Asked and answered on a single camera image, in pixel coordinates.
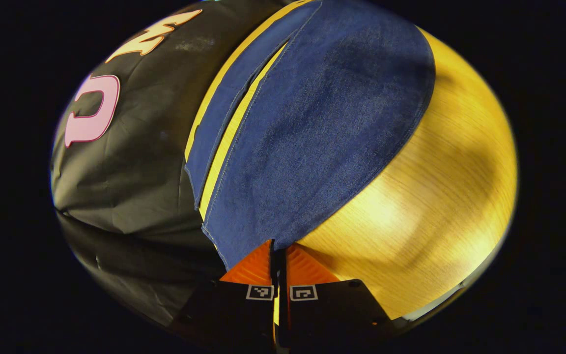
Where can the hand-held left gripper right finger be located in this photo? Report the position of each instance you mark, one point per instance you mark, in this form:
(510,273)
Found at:
(332,309)

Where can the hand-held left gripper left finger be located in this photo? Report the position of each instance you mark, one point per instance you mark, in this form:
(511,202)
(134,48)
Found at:
(234,309)

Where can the blue denim jeans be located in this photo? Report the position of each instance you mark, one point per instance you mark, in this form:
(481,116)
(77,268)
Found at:
(322,123)

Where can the black backdrop cloth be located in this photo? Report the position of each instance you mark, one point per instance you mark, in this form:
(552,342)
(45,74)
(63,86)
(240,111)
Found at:
(140,187)

